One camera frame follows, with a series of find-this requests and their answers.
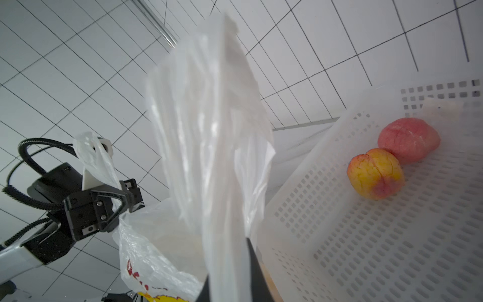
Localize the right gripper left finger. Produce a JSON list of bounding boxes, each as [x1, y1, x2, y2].
[[196, 277, 211, 302]]

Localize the white basket perforated plastic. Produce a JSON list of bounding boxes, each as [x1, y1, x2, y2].
[[258, 71, 482, 301]]

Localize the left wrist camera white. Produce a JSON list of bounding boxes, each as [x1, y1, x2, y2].
[[74, 132, 118, 190]]

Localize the red peach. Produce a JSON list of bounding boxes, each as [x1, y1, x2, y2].
[[377, 118, 441, 165]]

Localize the yellow-red peach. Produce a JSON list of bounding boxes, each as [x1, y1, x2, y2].
[[347, 148, 405, 200]]

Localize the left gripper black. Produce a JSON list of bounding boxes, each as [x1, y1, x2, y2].
[[64, 179, 145, 242]]

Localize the white printed plastic bag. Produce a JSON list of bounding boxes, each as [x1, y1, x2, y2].
[[72, 13, 277, 302]]

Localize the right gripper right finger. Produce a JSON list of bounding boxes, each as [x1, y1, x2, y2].
[[247, 238, 274, 302]]

